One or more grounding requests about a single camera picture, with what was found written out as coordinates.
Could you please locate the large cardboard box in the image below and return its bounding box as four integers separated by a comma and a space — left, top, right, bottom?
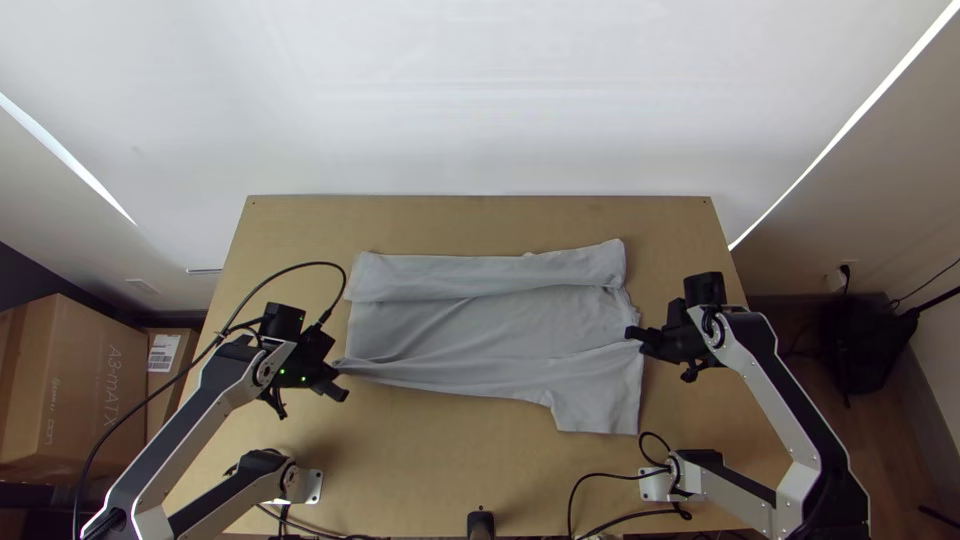
0, 292, 150, 485

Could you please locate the black bag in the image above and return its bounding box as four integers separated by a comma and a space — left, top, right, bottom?
817, 296, 920, 397

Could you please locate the small labelled cardboard box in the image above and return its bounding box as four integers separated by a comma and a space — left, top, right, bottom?
143, 327, 201, 444

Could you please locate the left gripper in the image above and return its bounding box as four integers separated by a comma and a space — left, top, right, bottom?
296, 324, 350, 403

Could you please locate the grey t-shirt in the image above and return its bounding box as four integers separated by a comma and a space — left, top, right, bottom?
332, 238, 646, 436

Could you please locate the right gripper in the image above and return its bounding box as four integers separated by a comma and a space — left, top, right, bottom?
624, 298, 714, 367

